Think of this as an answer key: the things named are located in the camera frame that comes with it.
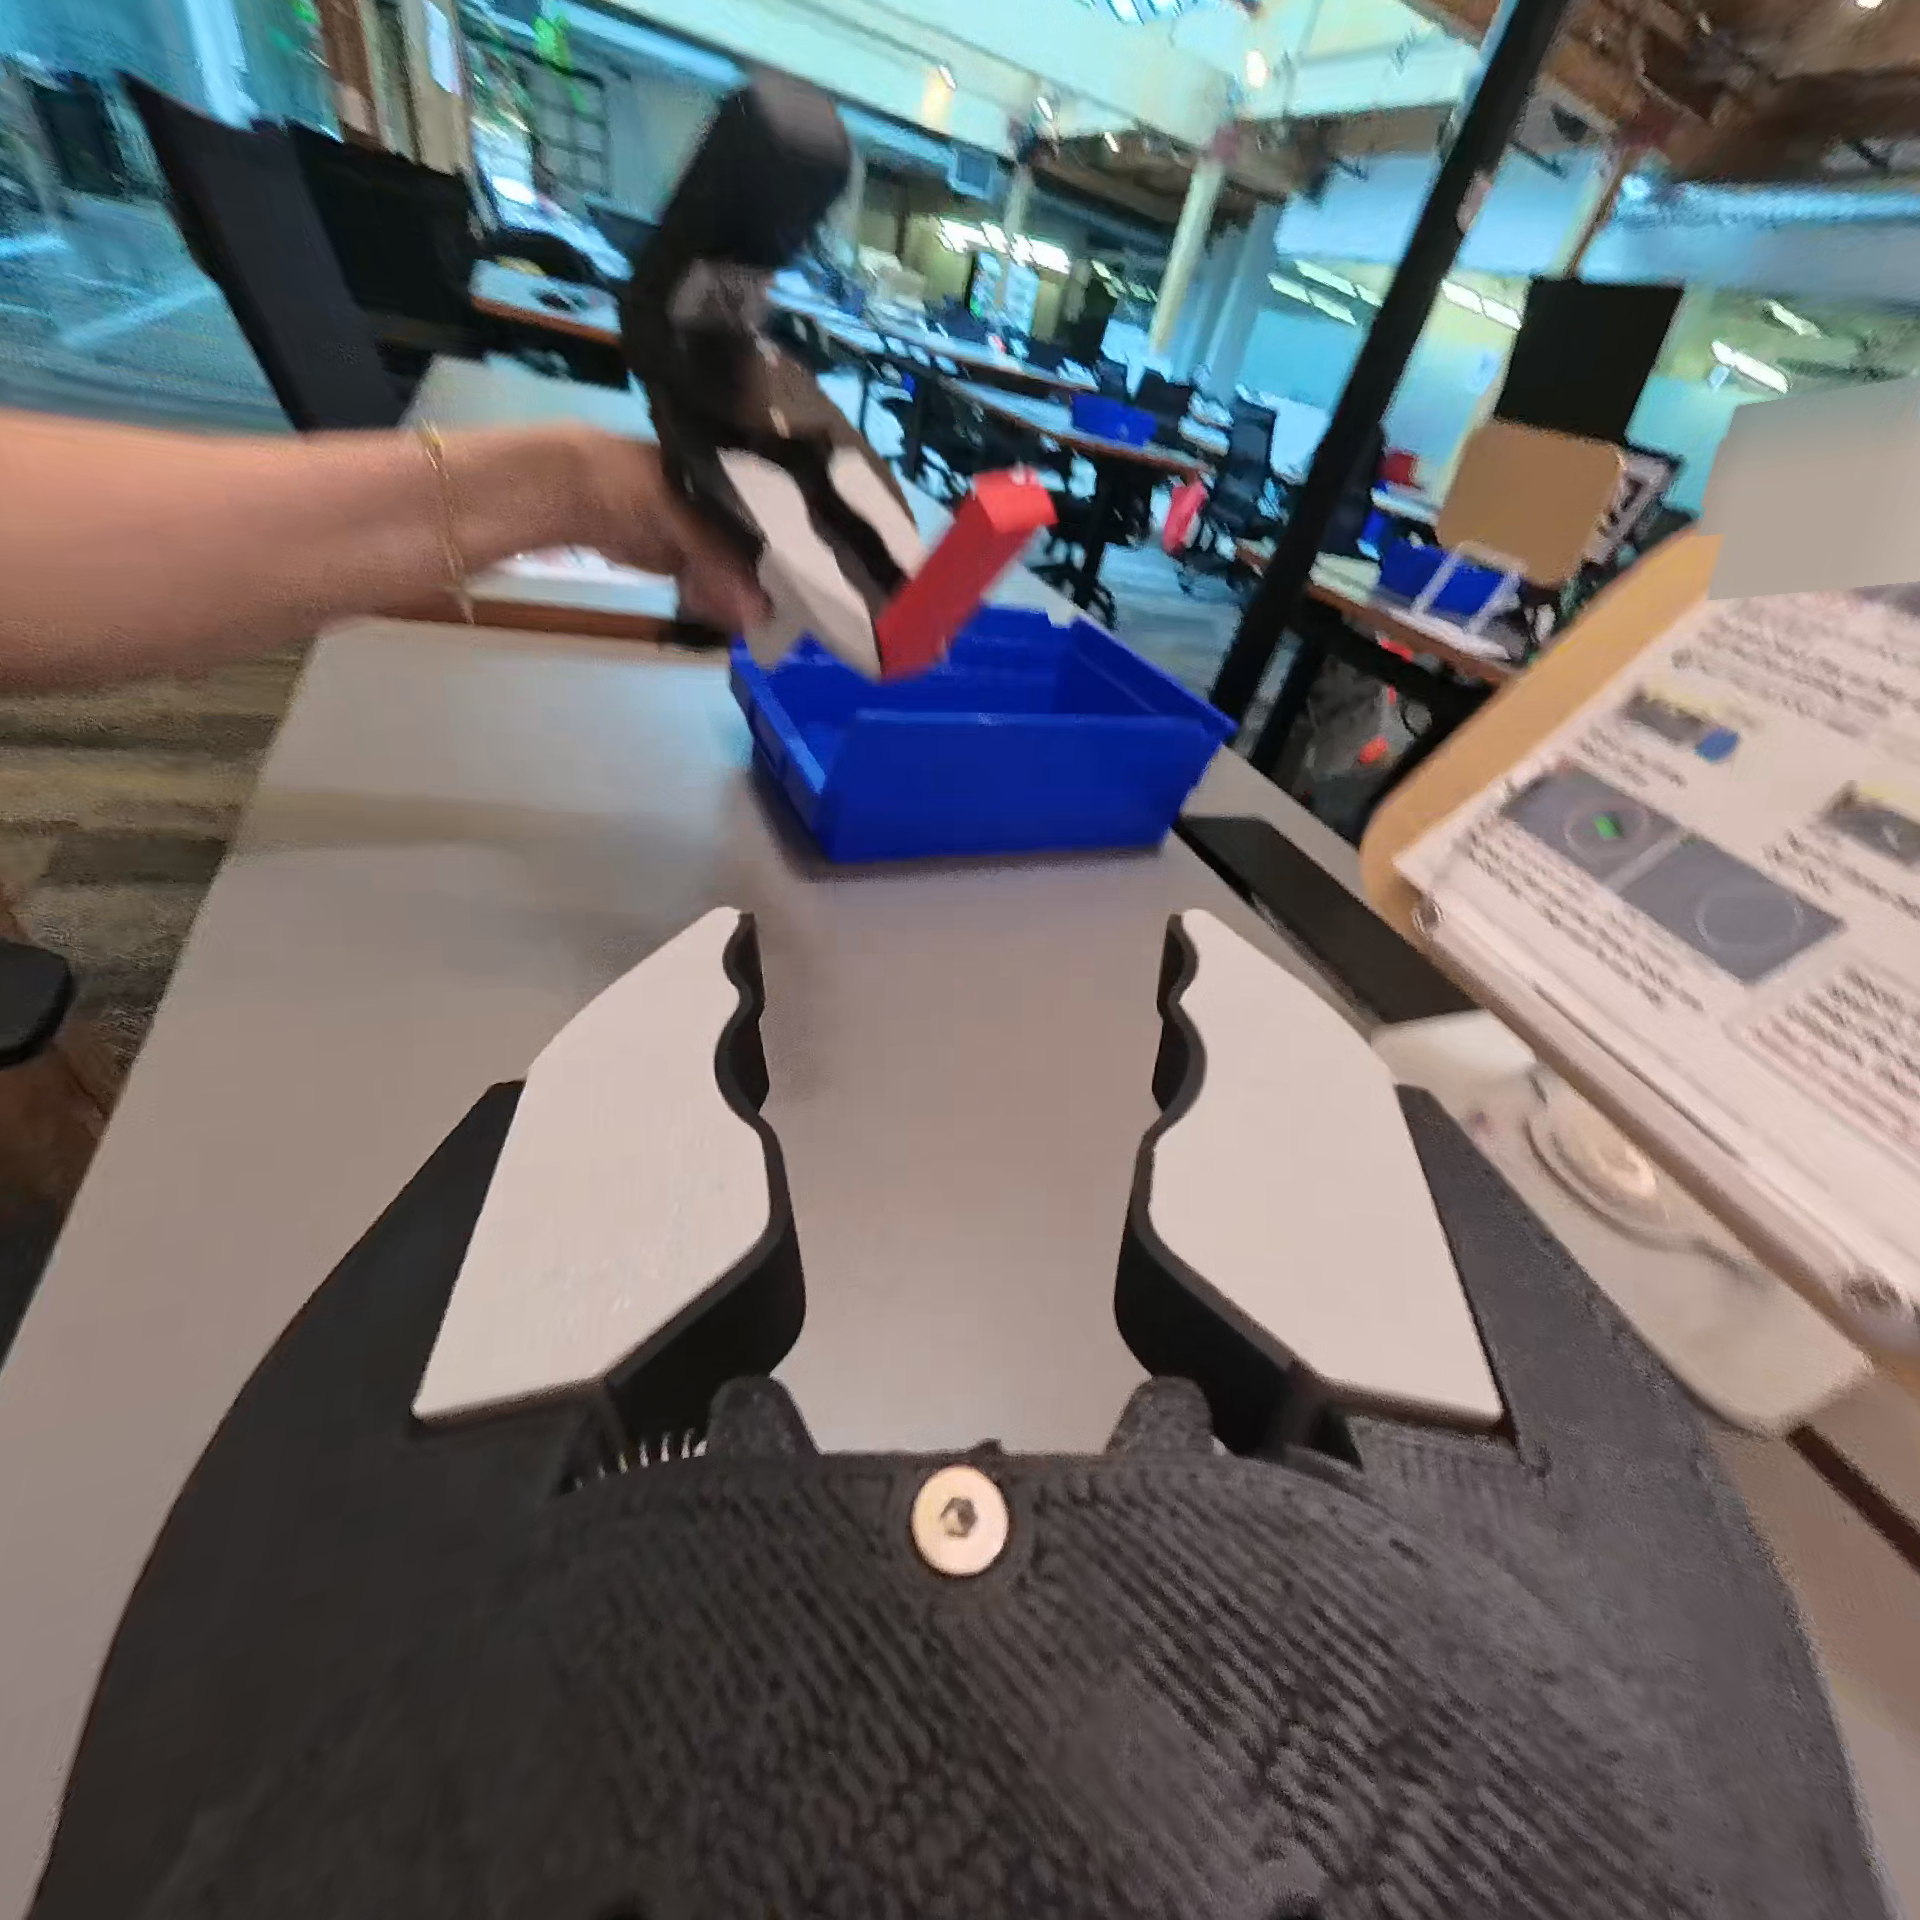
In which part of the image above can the black pillar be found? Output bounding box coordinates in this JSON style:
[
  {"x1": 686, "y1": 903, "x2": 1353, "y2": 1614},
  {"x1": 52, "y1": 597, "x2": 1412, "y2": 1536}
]
[{"x1": 1208, "y1": 0, "x2": 1572, "y2": 729}]

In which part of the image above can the person's left hand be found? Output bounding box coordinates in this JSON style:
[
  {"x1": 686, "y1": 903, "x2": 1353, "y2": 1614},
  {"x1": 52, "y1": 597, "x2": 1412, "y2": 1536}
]
[{"x1": 570, "y1": 428, "x2": 779, "y2": 633}]

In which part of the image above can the black monitor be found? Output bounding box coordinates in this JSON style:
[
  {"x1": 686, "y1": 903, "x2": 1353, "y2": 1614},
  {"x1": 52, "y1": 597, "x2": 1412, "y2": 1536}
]
[{"x1": 1492, "y1": 276, "x2": 1685, "y2": 446}]

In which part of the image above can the person's left forearm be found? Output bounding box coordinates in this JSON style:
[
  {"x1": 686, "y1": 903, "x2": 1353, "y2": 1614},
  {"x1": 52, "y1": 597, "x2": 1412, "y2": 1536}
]
[{"x1": 0, "y1": 412, "x2": 586, "y2": 695}]

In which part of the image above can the black partition panel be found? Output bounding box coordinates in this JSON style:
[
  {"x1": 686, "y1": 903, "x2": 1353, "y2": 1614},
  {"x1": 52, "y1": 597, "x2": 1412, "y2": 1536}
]
[{"x1": 127, "y1": 75, "x2": 407, "y2": 434}]

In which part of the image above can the gold chain bracelet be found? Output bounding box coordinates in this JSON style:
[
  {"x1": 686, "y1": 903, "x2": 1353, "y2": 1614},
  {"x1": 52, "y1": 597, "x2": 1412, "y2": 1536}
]
[{"x1": 410, "y1": 423, "x2": 481, "y2": 626}]

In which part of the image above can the printed instruction sheet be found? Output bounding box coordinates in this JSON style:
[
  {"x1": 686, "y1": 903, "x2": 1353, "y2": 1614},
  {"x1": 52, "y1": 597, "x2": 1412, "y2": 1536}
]
[{"x1": 1395, "y1": 585, "x2": 1920, "y2": 1314}]

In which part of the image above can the instruction sheet on wooden stand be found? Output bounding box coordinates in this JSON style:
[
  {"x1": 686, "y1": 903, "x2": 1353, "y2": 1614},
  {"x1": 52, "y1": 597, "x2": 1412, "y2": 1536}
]
[{"x1": 1358, "y1": 524, "x2": 1920, "y2": 1437}]

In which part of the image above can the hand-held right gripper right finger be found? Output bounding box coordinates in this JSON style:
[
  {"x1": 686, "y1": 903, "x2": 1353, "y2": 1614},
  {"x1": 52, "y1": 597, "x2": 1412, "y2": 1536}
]
[{"x1": 1112, "y1": 906, "x2": 1504, "y2": 1456}]

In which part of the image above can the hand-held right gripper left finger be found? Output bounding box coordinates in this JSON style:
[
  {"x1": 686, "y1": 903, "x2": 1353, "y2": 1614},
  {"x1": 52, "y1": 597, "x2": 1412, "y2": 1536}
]
[{"x1": 410, "y1": 906, "x2": 805, "y2": 1428}]

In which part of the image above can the red plank block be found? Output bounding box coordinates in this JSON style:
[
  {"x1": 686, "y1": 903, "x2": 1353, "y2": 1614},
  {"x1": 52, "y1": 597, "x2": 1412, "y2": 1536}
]
[{"x1": 876, "y1": 466, "x2": 1058, "y2": 675}]

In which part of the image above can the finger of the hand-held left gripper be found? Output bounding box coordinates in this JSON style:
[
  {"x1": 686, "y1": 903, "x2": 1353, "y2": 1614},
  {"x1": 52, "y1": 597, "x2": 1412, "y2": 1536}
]
[
  {"x1": 718, "y1": 446, "x2": 891, "y2": 678},
  {"x1": 817, "y1": 438, "x2": 929, "y2": 592}
]

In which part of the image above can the wood-edged grey desk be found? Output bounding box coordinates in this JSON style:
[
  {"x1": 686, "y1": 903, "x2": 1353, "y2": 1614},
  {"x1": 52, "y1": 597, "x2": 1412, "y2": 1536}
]
[{"x1": 402, "y1": 354, "x2": 750, "y2": 651}]

